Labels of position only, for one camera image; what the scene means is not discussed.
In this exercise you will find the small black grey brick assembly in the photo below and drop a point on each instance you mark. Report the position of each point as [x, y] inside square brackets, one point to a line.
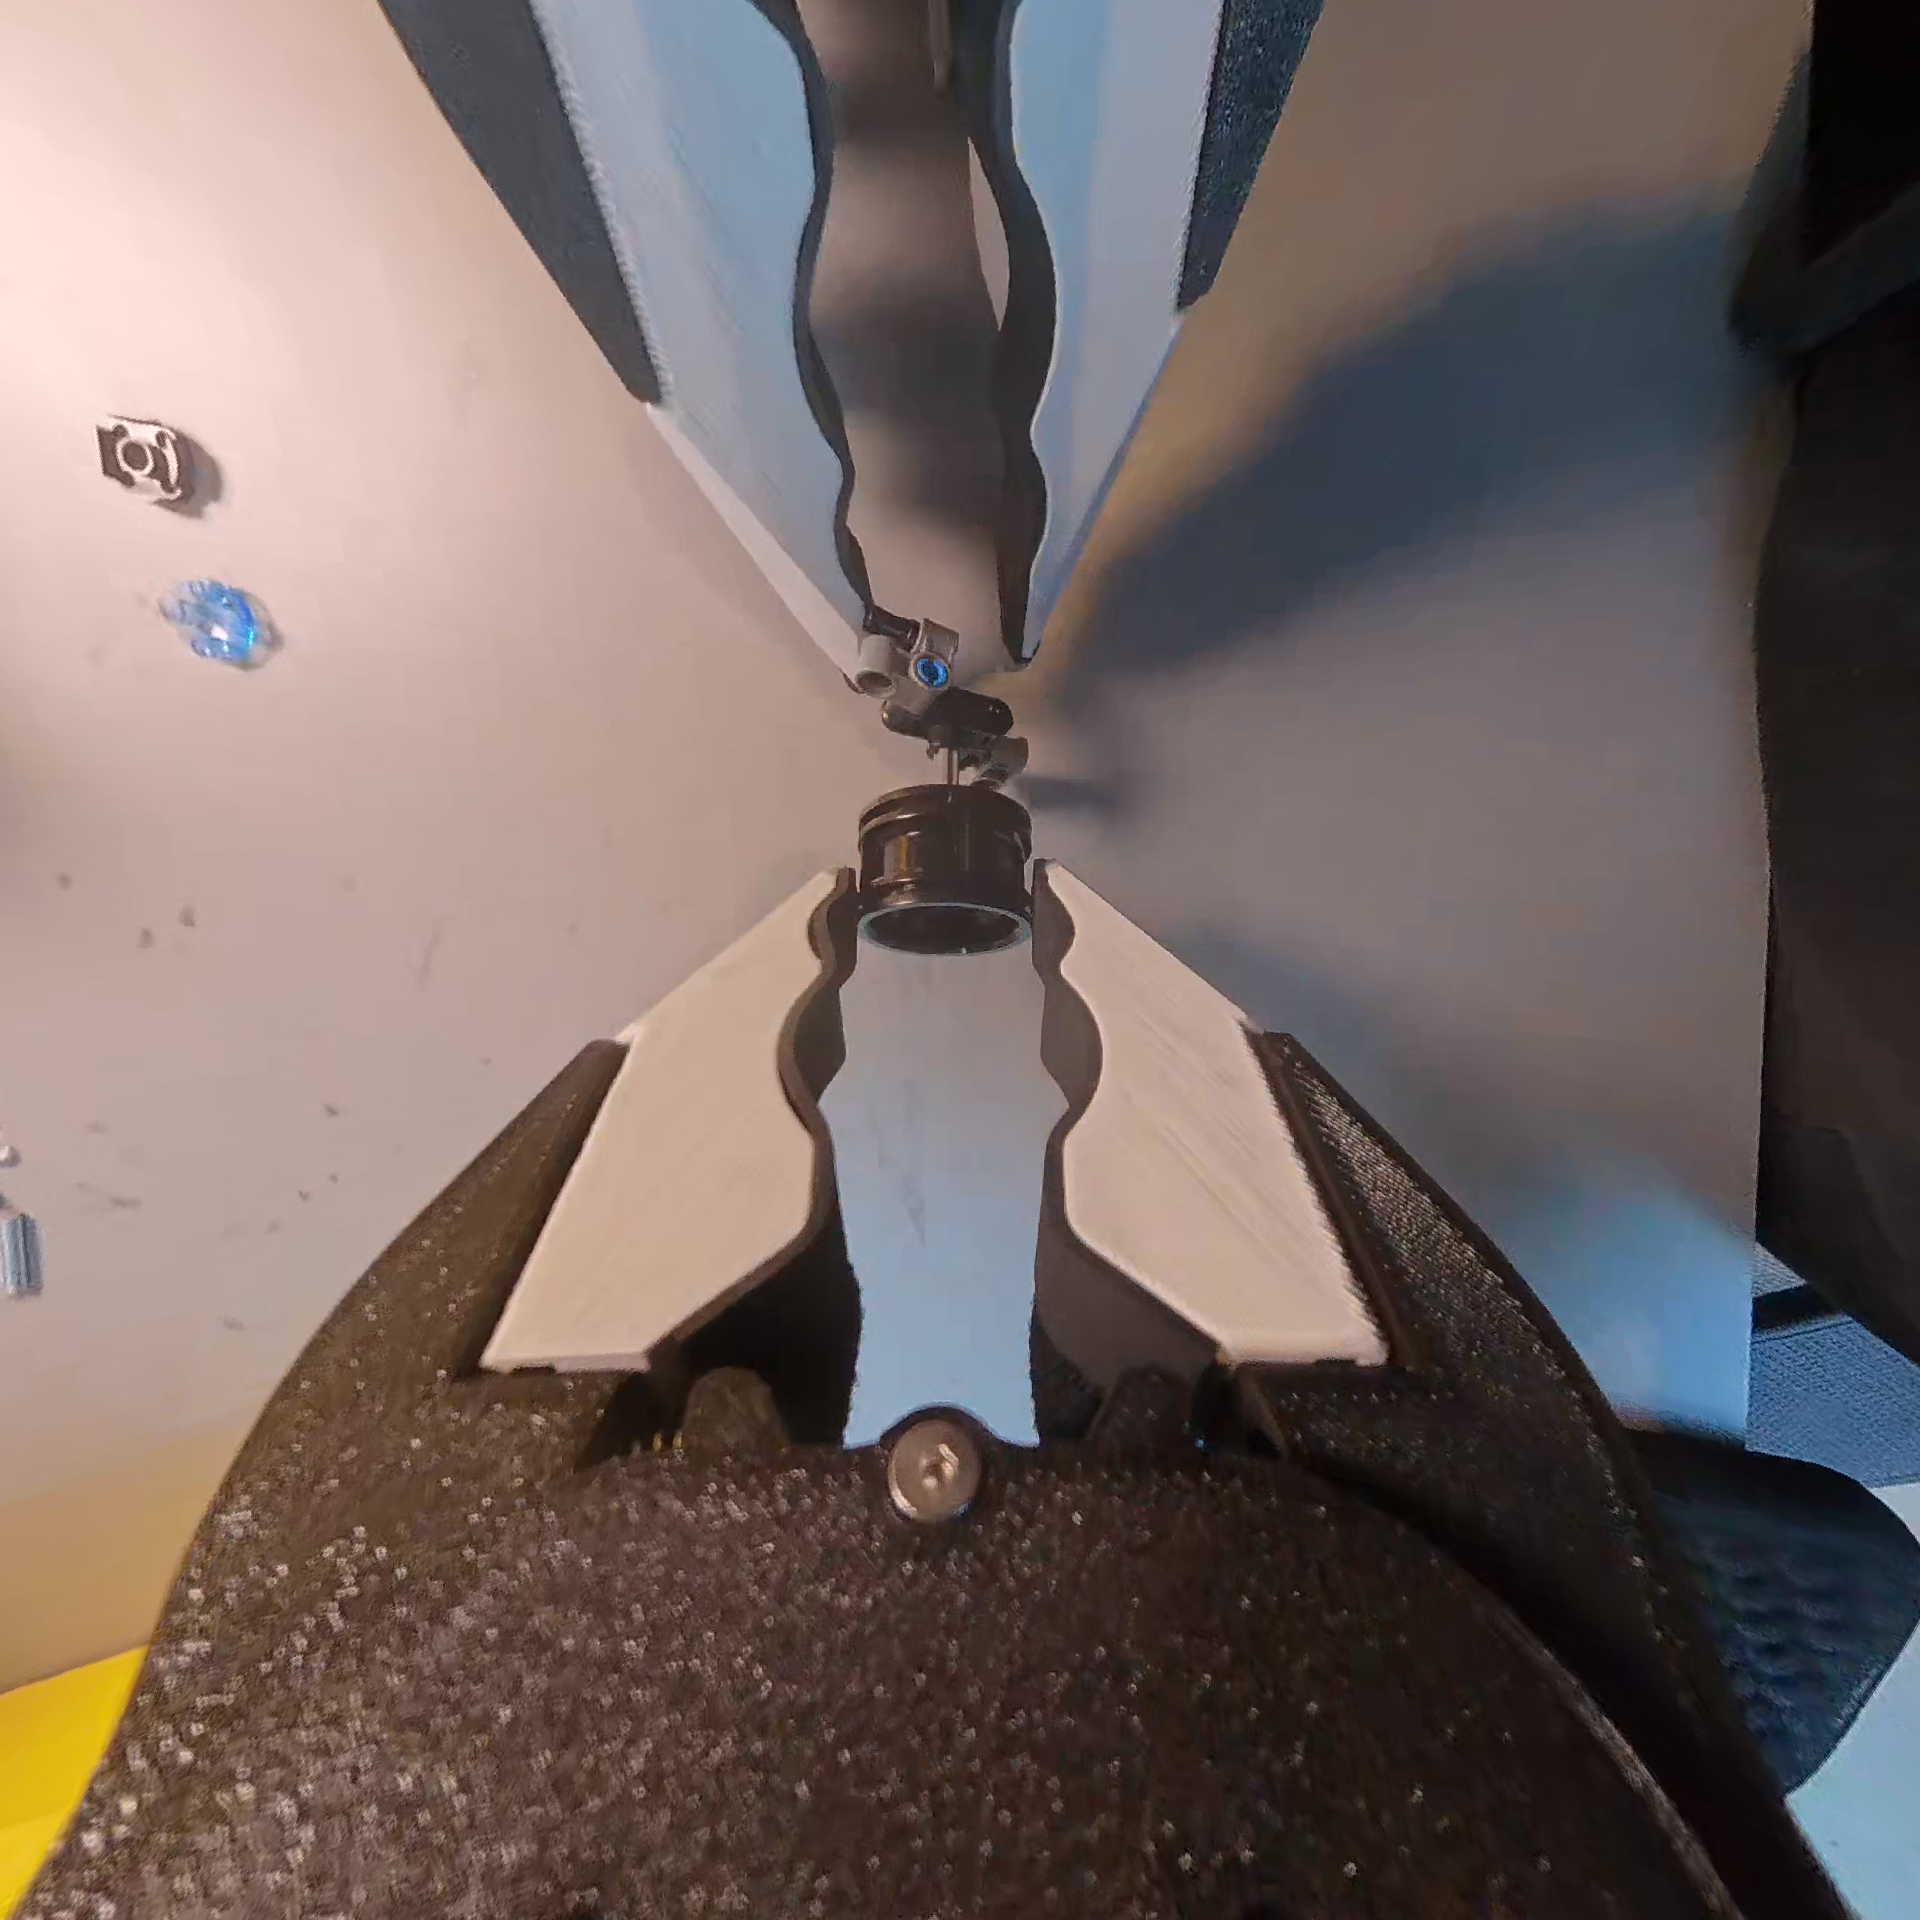
[922, 674]

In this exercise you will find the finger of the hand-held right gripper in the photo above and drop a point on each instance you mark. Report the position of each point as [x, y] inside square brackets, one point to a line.
[706, 227]
[1108, 227]

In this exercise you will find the blue translucent round brick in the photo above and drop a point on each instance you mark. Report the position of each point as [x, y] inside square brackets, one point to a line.
[224, 619]

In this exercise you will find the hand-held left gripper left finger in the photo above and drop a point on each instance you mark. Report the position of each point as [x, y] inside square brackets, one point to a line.
[662, 1199]

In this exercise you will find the pile of small toy bricks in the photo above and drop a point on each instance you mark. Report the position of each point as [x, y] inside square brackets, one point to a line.
[17, 1250]

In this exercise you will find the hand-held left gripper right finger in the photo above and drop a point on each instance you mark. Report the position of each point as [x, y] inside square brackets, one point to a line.
[1202, 1199]

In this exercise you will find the person's black printed hoodie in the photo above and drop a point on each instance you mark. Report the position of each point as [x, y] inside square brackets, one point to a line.
[1844, 751]

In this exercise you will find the black toy wheel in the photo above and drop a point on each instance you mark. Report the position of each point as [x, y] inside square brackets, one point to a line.
[943, 871]

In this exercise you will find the small black round brick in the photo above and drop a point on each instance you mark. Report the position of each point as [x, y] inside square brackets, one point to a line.
[149, 458]

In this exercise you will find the yellow plastic bin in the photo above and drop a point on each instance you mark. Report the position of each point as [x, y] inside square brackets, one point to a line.
[62, 1755]

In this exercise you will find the grey office chair seat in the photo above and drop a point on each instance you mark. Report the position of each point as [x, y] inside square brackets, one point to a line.
[1800, 1575]

